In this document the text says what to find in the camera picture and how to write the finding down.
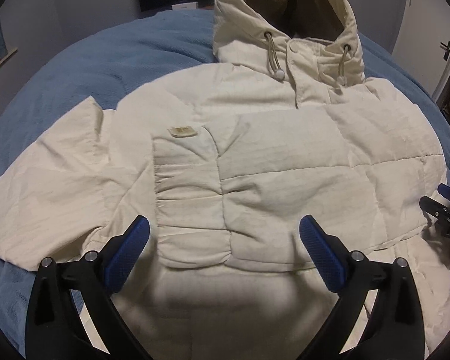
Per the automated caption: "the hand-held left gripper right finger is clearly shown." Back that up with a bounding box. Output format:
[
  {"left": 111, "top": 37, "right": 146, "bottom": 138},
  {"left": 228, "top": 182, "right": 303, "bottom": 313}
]
[{"left": 296, "top": 215, "right": 425, "bottom": 360}]

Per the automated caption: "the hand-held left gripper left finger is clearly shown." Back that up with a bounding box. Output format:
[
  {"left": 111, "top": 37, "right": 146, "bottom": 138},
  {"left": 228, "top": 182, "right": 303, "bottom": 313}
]
[{"left": 25, "top": 215, "right": 154, "bottom": 360}]

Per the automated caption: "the cream hooded puffer jacket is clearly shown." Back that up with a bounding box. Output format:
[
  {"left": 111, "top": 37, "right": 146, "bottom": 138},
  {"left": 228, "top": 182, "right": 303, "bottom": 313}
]
[{"left": 0, "top": 0, "right": 450, "bottom": 360}]

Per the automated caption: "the white door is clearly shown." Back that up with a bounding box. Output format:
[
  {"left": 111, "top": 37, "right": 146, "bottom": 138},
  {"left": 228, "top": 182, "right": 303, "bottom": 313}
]
[{"left": 391, "top": 0, "right": 450, "bottom": 96}]

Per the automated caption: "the blue fleece blanket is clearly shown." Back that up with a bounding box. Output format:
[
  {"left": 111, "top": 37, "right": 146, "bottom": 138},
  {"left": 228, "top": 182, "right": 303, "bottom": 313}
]
[{"left": 0, "top": 9, "right": 450, "bottom": 332}]

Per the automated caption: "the framed picture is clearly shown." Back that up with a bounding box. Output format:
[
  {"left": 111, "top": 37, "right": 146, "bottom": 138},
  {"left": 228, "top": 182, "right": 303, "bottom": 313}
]
[{"left": 0, "top": 46, "right": 19, "bottom": 83}]

